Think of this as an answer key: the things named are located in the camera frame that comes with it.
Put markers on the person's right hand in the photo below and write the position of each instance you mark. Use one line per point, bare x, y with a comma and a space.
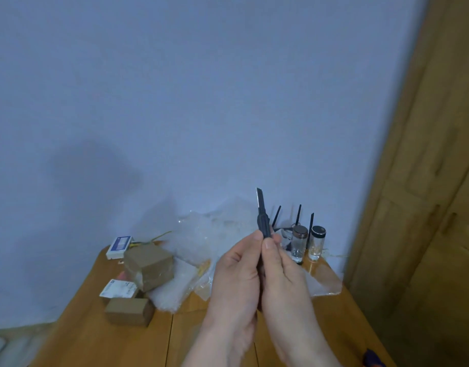
286, 298

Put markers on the person's left hand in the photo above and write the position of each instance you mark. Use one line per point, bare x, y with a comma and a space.
234, 286

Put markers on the person's right thumb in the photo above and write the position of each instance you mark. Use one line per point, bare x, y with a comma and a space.
270, 259

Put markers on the person's left thumb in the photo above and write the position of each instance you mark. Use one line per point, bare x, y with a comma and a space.
250, 246

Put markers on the black utility knife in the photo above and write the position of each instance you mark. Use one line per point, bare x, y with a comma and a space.
263, 217

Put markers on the person's right forearm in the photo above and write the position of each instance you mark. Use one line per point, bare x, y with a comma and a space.
312, 357

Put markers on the person's left forearm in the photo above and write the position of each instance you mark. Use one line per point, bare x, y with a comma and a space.
215, 349

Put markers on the glass vial with brown cap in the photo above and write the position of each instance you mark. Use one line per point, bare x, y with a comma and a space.
298, 244

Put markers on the black router with antennas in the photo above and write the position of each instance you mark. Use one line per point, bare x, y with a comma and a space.
276, 217

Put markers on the clear bubble wrap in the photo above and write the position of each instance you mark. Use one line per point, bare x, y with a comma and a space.
207, 235

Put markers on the glass vial with black cap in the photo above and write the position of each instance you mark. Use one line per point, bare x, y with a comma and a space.
316, 244

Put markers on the clear plastic bag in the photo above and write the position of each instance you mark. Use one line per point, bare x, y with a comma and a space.
322, 277

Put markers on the white foam wrap sheet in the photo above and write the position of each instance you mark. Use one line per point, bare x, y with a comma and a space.
177, 284

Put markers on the large brown cardboard box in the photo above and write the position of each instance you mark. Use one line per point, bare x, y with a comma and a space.
150, 265

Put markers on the white box with blue label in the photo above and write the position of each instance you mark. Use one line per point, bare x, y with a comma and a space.
119, 247

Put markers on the small flat brown cardboard box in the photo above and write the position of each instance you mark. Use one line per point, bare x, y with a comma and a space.
129, 311

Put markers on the dark blue object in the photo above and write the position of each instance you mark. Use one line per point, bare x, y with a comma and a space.
372, 359

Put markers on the wooden wardrobe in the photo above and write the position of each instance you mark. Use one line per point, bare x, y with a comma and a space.
429, 187

